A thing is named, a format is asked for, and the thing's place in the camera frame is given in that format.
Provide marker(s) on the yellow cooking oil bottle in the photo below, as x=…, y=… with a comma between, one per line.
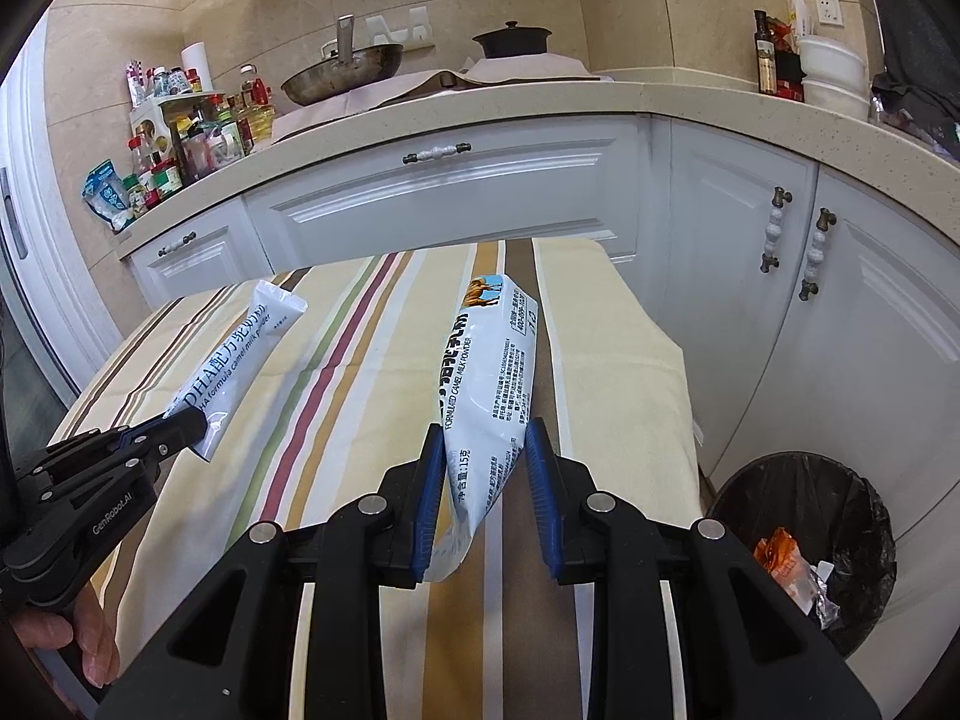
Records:
x=255, y=109

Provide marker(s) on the person's left hand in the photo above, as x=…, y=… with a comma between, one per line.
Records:
x=94, y=637

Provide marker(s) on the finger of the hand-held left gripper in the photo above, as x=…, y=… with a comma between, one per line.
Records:
x=180, y=431

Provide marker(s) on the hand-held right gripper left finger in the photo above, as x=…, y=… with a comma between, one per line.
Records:
x=429, y=502

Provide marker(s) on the dark glass bottle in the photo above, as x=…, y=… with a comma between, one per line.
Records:
x=765, y=56

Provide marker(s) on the white wall outlet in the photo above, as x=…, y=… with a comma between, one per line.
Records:
x=827, y=9

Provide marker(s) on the black lidded pot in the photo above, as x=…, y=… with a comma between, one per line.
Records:
x=512, y=41

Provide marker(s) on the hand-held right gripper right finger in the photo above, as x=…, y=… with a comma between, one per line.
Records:
x=540, y=502

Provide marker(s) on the steel wok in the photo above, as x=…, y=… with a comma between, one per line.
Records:
x=345, y=75

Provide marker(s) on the dark cloth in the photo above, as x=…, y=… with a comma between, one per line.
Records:
x=915, y=30

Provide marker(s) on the group of condiment bottles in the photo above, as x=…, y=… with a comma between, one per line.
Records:
x=180, y=142

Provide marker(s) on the striped tablecloth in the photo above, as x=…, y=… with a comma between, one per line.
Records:
x=600, y=360

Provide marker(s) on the trash bin with black liner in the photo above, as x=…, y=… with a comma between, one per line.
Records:
x=862, y=510

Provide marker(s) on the paper towel roll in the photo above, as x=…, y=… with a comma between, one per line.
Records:
x=196, y=67

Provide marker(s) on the plain white powder sachet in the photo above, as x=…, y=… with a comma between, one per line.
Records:
x=240, y=360

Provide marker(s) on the clear plastic bag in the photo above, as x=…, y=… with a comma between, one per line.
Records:
x=821, y=592

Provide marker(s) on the white wall socket strip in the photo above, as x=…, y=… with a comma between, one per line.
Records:
x=401, y=26

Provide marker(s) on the white kitchen cabinet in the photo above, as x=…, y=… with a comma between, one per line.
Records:
x=450, y=202

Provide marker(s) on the white bowl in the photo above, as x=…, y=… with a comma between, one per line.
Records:
x=831, y=60
x=836, y=101

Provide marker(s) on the red packets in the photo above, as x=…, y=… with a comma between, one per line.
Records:
x=790, y=67

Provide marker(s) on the beige stove cover cloth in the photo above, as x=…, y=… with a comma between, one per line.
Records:
x=420, y=86

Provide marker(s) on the white sachet with camel picture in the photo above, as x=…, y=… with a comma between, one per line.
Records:
x=487, y=360

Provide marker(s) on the blue snack bag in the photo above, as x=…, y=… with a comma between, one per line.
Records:
x=109, y=195

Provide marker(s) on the white paper packet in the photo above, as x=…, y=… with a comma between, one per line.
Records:
x=799, y=15

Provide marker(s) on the orange dotted translucent wrapper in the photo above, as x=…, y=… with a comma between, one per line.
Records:
x=780, y=551

